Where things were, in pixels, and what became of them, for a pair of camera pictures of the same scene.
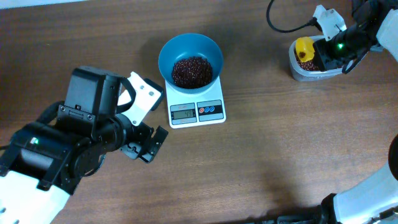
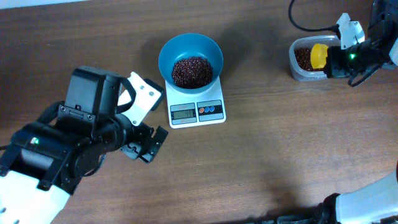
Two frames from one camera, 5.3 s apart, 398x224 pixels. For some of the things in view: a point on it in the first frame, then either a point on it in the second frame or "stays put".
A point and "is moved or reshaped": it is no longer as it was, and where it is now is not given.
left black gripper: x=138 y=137 stays put
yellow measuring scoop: x=305 y=48 is moved or reshaped
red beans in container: x=309 y=65 stays put
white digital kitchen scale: x=204 y=107 stays put
